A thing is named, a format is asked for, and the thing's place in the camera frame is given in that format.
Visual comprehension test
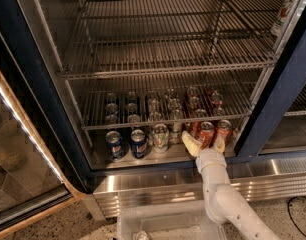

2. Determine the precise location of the red coke can front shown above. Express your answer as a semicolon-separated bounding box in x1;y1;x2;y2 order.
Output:
198;121;215;149

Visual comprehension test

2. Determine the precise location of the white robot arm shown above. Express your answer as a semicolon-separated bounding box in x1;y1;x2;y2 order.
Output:
182;131;280;240

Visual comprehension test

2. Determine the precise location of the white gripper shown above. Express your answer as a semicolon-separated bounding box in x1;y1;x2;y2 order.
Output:
182;131;227;173

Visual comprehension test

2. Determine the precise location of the blue pepsi can left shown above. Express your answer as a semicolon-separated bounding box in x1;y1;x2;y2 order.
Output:
105;131;124;160

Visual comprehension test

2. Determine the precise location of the black floor cable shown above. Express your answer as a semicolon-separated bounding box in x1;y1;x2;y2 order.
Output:
286;195;306;240

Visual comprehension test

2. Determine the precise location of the blue pepsi can right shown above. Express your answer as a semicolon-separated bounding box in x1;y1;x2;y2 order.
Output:
130;129;147;159

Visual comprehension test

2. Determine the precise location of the white green soda can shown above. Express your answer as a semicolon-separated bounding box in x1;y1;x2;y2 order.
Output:
152;124;169;153

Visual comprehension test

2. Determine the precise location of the white green can second row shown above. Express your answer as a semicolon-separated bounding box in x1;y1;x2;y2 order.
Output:
169;122;183;144

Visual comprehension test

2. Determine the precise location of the red coke can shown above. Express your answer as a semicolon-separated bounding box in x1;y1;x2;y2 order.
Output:
198;121;215;149
216;120;232;143

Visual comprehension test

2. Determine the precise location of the red coke can second row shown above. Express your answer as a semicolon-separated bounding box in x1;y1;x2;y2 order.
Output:
189;121;200;137

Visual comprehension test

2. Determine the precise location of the blue pepsi can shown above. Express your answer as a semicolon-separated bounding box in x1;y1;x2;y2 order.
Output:
105;131;124;160
130;129;147;159

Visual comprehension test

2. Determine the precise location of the blue fridge centre pillar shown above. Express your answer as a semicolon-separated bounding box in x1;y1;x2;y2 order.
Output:
235;6;306;158

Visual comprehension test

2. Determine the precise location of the wire fridge shelf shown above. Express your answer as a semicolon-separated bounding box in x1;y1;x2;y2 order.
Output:
82;69;260;131
62;0;282;80

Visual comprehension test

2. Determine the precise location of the red coke can right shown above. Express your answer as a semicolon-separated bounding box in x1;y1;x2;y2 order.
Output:
216;120;232;143

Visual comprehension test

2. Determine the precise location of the steel fridge base grille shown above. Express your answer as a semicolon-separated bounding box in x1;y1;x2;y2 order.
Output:
83;156;306;221

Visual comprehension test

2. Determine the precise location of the can on right upper shelf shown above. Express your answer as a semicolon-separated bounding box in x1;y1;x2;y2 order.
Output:
270;0;295;36

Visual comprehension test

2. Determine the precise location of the upper wire fridge shelf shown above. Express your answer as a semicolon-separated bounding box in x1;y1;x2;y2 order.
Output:
62;0;282;80

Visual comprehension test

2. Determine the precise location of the clear plastic bin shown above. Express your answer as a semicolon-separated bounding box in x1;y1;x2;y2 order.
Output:
117;200;227;240

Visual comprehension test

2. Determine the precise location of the glass fridge door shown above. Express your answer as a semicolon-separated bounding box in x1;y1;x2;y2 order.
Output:
0;70;84;240

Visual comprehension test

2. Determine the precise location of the lower wire fridge shelf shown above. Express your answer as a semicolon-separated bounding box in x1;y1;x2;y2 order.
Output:
82;69;260;131

